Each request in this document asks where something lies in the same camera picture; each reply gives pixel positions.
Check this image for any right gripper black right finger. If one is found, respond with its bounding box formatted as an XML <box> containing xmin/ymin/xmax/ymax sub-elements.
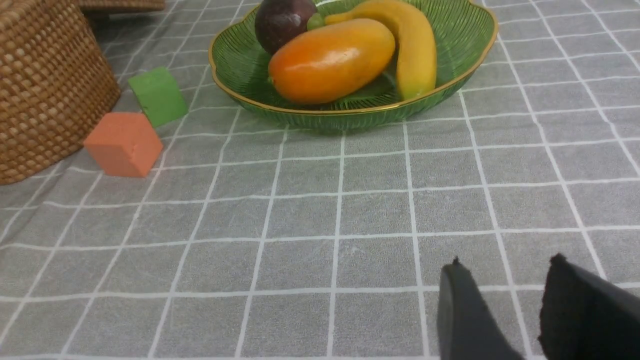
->
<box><xmin>538</xmin><ymin>253</ymin><xmax>640</xmax><ymax>360</ymax></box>

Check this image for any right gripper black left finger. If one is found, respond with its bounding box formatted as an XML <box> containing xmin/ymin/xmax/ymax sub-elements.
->
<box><xmin>436</xmin><ymin>257</ymin><xmax>523</xmax><ymax>360</ymax></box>

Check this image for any yellow toy banana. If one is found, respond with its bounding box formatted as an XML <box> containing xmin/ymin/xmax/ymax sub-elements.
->
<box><xmin>324</xmin><ymin>0</ymin><xmax>438</xmax><ymax>101</ymax></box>

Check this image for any orange-yellow toy mango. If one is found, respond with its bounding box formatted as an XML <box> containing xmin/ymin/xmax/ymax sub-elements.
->
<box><xmin>268</xmin><ymin>18</ymin><xmax>396</xmax><ymax>106</ymax></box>

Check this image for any purple toy mangosteen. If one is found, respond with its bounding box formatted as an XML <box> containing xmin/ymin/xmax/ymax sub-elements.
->
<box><xmin>254</xmin><ymin>0</ymin><xmax>325</xmax><ymax>55</ymax></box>

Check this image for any grey checked tablecloth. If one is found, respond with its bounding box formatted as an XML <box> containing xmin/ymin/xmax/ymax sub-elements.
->
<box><xmin>0</xmin><ymin>0</ymin><xmax>640</xmax><ymax>360</ymax></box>

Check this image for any green glass leaf plate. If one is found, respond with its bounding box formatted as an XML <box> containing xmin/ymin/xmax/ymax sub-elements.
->
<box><xmin>208</xmin><ymin>0</ymin><xmax>499</xmax><ymax>132</ymax></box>

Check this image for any orange foam cube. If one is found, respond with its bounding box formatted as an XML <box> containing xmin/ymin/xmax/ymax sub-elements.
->
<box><xmin>83</xmin><ymin>112</ymin><xmax>163</xmax><ymax>178</ymax></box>

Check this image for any green foam cube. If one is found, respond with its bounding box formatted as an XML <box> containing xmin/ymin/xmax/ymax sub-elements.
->
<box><xmin>127</xmin><ymin>67</ymin><xmax>189</xmax><ymax>128</ymax></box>

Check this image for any woven wicker basket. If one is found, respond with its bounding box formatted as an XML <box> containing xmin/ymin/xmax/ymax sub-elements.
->
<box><xmin>0</xmin><ymin>0</ymin><xmax>121</xmax><ymax>185</ymax></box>

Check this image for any woven wicker basket lid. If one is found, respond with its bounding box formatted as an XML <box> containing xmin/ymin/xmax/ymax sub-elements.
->
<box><xmin>75</xmin><ymin>0</ymin><xmax>166</xmax><ymax>14</ymax></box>

